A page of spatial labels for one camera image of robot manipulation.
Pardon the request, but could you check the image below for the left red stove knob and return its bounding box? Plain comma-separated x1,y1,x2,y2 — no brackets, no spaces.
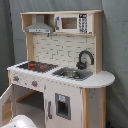
13,76,19,81

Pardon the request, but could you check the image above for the wooden toy kitchen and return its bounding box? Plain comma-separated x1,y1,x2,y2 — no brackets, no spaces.
7,9,116,128

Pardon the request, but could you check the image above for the white toy microwave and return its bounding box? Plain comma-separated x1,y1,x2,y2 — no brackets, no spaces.
55,14,92,33

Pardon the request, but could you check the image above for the grey toy sink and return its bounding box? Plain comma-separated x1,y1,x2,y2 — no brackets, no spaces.
53,67,92,81

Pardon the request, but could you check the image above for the black toy faucet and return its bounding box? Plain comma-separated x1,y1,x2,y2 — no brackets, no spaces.
76,50,94,70

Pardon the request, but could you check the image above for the white cabinet door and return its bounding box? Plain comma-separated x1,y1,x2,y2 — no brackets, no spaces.
44,81,82,128

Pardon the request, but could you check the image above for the black toy stovetop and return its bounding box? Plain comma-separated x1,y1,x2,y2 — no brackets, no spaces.
20,61,56,72

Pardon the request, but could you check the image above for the small metal pot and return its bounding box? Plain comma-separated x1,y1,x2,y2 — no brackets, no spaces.
61,71,79,78

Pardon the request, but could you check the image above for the right red stove knob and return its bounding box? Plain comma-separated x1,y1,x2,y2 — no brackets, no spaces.
32,81,38,87

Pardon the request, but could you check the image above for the red stove knob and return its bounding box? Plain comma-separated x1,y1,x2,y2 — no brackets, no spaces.
13,76,19,81
32,81,38,87

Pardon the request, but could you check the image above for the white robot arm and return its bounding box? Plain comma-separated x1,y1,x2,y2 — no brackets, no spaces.
0,115,37,128

